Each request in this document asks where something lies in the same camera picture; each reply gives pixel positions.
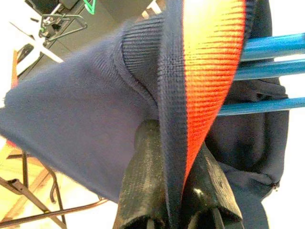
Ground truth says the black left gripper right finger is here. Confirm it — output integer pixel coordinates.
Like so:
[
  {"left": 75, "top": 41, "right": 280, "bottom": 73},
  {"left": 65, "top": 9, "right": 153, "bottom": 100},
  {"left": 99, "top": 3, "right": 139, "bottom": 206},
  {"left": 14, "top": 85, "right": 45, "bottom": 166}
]
[{"left": 181, "top": 140, "right": 244, "bottom": 229}]

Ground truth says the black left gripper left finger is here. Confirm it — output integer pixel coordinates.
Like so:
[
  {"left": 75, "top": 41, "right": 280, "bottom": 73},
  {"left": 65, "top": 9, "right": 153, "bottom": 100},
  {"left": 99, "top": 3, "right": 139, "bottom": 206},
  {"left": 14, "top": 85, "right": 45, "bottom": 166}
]
[{"left": 113, "top": 119, "right": 171, "bottom": 229}]

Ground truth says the dark garment with red trim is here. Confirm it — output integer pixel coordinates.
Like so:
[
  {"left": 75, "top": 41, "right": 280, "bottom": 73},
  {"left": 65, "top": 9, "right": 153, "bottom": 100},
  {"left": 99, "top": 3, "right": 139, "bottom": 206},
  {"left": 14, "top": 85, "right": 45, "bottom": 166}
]
[{"left": 0, "top": 0, "right": 290, "bottom": 229}]

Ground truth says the blue plastic hanger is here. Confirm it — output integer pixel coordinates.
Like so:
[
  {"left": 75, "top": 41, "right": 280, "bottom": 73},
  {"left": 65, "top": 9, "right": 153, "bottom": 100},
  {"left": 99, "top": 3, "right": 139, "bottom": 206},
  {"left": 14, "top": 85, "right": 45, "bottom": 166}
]
[{"left": 215, "top": 33, "right": 305, "bottom": 117}]

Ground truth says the green plastic hanger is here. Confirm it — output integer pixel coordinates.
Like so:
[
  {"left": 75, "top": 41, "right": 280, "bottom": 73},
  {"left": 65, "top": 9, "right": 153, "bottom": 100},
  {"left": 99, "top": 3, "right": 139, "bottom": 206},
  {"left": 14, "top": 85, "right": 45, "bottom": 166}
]
[{"left": 82, "top": 0, "right": 97, "bottom": 15}]

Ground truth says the marble pattern folding table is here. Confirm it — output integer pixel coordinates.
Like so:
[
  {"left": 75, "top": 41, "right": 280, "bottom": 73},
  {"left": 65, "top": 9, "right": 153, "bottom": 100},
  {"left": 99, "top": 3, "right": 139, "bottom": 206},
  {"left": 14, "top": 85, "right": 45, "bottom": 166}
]
[{"left": 0, "top": 51, "right": 109, "bottom": 229}]

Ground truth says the black wire hanger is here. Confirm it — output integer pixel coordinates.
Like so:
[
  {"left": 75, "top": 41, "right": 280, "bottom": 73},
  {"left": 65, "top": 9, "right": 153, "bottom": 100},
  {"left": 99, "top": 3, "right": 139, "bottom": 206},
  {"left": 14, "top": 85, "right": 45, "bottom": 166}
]
[{"left": 38, "top": 13, "right": 88, "bottom": 43}]

